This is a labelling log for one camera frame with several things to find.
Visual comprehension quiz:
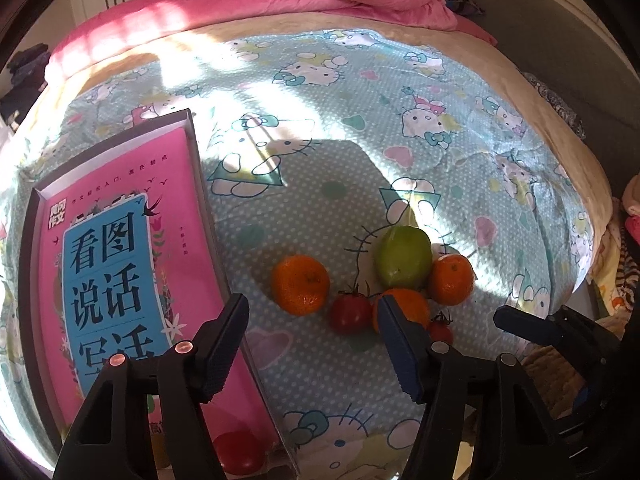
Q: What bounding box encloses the pile of dark clothes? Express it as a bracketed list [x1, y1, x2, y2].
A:
[1, 42, 51, 125]

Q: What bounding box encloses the pink Chinese workbook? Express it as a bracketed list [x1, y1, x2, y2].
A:
[34, 127, 281, 470]

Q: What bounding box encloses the orange mandarin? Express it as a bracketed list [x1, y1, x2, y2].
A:
[270, 255, 330, 316]
[427, 254, 475, 307]
[372, 288, 431, 333]

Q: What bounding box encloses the shallow dark cardboard tray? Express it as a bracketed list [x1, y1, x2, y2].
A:
[18, 110, 296, 479]

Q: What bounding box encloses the green apple in pile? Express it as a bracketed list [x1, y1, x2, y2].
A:
[373, 226, 433, 289]

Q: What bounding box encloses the Hello Kitty blue blanket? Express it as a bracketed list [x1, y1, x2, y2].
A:
[1, 23, 611, 479]

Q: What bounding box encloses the pink bed sheet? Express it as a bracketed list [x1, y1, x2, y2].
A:
[44, 0, 355, 84]

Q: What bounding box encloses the red cherry tomato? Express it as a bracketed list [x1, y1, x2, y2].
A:
[326, 292, 373, 335]
[427, 313, 454, 346]

